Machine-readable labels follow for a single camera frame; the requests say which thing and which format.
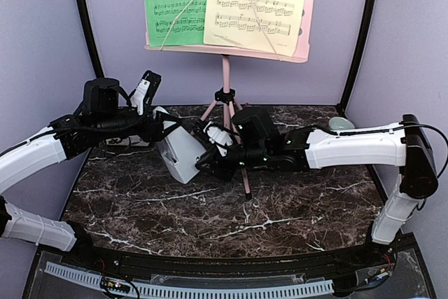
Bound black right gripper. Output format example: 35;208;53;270
195;141;269;183

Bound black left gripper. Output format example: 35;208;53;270
94;102;182;142

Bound white metronome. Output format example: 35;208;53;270
156;122;206;184

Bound pink music stand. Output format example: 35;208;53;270
141;0;319;200

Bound green paper sheet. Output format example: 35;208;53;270
145;0;207;48

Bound yellow paper sheet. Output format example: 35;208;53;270
204;0;305;57

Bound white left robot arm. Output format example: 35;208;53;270
1;71;181;268

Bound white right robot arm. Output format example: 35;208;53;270
193;106;439;267

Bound floral patterned coaster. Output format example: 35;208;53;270
106;136;148;147

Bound pale green bowl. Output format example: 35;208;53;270
328;117;356;130

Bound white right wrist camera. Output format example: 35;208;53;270
195;120;234;157

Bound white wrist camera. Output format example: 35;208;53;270
195;120;234;157
129;70;162;116

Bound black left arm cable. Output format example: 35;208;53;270
0;85;148;160

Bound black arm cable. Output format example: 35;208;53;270
314;122;446;216
0;85;148;160

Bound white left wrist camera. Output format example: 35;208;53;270
129;70;162;116

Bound black left frame post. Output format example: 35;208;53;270
69;0;115;114

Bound black frame post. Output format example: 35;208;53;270
336;0;375;116
69;0;115;114

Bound grey cable duct strip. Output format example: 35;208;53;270
43;262;335;298

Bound black front rail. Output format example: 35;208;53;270
33;244;400;284

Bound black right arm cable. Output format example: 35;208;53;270
314;122;446;216

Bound black right frame post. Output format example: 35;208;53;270
336;0;375;116

